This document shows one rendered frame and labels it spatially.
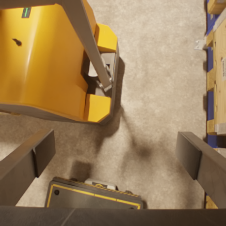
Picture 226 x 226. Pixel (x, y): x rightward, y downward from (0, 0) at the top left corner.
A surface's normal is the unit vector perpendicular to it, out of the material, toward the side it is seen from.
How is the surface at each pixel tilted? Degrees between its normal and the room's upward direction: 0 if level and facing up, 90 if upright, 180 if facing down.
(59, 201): 0
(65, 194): 0
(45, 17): 45
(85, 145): 0
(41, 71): 68
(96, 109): 22
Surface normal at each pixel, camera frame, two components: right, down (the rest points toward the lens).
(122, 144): -0.11, -0.17
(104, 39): 0.27, -0.12
